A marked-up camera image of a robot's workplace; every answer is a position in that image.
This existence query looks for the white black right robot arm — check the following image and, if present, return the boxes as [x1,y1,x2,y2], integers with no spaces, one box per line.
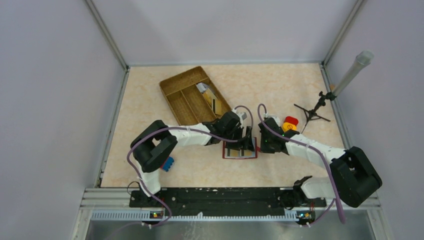
[258,117,383,208]

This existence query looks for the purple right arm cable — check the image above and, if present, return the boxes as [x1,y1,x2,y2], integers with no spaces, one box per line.
[257,103,347,228]

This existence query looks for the yellow red emergency stop button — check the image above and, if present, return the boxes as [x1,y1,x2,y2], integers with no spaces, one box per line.
[281,116,299,132]

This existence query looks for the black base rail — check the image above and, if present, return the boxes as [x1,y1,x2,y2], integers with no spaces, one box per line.
[129,187,327,217]

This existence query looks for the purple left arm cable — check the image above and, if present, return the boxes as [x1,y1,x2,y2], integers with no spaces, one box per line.
[126,105,255,229]

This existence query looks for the brown woven divided tray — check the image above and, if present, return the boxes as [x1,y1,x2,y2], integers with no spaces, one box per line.
[159,66,232,126]

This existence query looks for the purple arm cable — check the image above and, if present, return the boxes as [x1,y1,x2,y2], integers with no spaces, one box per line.
[126,105,255,229]
[257,103,347,228]

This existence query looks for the gold cards in tray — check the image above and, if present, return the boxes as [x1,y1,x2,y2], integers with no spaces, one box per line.
[202,89,223,115]

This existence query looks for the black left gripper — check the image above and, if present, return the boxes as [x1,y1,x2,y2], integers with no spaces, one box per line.
[222,125,255,152]

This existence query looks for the red leather card holder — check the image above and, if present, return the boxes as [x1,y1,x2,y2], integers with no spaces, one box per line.
[222,137,258,160]

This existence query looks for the grey credit cards stack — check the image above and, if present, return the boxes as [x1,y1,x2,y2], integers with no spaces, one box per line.
[196,82,210,94]

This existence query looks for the gold credit card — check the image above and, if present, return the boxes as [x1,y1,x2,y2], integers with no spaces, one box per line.
[225,149,256,159]

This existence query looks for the yellow red blue toy block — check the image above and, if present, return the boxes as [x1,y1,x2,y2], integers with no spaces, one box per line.
[160,156,175,172]

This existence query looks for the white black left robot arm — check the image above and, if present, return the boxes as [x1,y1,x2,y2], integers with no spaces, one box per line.
[127,110,253,207]

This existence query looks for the black mini tripod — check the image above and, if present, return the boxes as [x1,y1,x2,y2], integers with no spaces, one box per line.
[293,91,337,133]

